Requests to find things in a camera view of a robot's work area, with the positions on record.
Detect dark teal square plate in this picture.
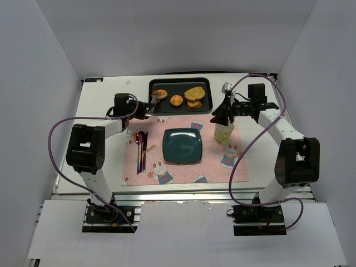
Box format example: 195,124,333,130
162,128,202,164

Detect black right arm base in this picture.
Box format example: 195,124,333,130
226,205,286,236

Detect black baking tray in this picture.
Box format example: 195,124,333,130
149,77,213,116

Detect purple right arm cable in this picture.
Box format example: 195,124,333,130
228,73,304,230

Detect iridescent large spoon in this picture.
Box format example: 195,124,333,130
137,131,145,173

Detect silver metal tongs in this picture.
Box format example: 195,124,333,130
145,92,160,117

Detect small round orange bun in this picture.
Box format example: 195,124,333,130
170,95,184,107

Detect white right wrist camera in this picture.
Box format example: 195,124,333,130
221,82,233,97

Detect iridescent small spoon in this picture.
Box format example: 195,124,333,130
135,133,142,175

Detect yellow bread slice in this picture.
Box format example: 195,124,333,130
184,86,205,101

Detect aluminium table frame rail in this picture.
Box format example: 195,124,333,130
50,187,317,205

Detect sesame round bun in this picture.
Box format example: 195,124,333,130
151,90,167,100

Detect pink bunny placemat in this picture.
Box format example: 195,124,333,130
122,115,249,186

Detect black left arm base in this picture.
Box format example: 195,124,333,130
82,205,141,234

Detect pale yellow mug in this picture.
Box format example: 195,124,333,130
214,123,235,145

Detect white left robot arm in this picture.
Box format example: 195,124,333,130
66,93,157,206

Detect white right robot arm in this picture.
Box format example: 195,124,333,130
211,83,320,207

